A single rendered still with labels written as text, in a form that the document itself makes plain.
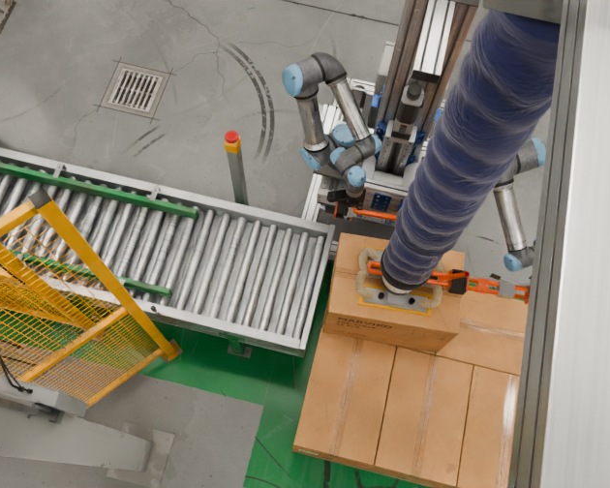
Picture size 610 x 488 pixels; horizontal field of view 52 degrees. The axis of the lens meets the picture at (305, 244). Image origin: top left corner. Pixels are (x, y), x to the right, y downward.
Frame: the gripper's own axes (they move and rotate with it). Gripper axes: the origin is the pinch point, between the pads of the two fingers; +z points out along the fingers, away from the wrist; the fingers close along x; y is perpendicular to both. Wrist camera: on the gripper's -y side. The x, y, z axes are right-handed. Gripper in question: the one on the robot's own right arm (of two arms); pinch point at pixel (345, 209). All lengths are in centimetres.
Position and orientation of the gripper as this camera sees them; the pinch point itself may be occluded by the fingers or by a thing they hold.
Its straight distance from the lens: 289.1
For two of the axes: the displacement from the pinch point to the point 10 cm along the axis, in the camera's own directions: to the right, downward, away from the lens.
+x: 1.7, -9.1, 3.7
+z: -0.2, 3.7, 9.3
